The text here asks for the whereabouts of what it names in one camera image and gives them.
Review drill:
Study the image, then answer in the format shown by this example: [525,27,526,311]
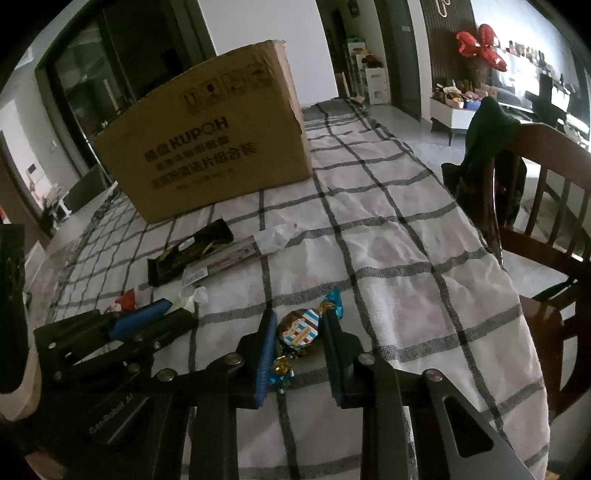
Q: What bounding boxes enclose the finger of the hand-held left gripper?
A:
[134,308,198,352]
[108,298,174,337]

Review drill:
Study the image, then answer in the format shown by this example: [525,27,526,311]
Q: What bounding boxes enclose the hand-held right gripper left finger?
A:
[157,309,280,480]

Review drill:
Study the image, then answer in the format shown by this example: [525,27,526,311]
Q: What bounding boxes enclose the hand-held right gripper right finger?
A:
[318,314,539,480]

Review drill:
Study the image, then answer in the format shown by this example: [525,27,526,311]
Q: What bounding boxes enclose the red snack packet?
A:
[111,288,139,315]

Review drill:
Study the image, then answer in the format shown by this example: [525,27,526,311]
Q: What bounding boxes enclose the blue striped candy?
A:
[272,286,345,393]

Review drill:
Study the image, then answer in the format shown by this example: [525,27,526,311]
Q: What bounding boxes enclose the brown cardboard box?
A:
[92,39,315,224]

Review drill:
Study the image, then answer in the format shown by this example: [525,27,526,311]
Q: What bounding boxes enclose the black snack packet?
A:
[148,219,234,287]

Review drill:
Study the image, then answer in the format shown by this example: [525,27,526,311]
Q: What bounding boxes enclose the clear long snack packet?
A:
[182,224,298,282]

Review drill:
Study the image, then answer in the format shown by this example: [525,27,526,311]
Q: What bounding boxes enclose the checked white tablecloth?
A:
[51,99,552,480]

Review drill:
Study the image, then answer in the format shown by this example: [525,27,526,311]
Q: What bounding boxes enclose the green dining chair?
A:
[65,164,109,210]

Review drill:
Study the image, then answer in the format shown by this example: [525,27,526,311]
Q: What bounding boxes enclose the brown wooden chair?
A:
[480,122,591,416]

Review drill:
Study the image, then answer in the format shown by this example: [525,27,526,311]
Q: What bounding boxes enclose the dark sliding glass door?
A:
[34,0,218,171]

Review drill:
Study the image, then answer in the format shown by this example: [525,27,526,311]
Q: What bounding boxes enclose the dark green jacket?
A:
[441,98,527,264]

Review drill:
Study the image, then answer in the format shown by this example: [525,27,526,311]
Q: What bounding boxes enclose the white television cabinet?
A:
[429,95,536,139]

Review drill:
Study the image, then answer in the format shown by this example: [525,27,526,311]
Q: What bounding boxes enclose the white shelf unit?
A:
[346,37,391,104]

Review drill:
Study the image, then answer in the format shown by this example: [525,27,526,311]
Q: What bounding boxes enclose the dark hallway door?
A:
[383,0,423,121]

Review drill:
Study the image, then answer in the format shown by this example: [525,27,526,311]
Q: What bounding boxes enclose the television screen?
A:
[489,65,591,153]

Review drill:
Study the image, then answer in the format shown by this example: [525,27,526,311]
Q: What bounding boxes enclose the red foil balloons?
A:
[455,24,509,72]

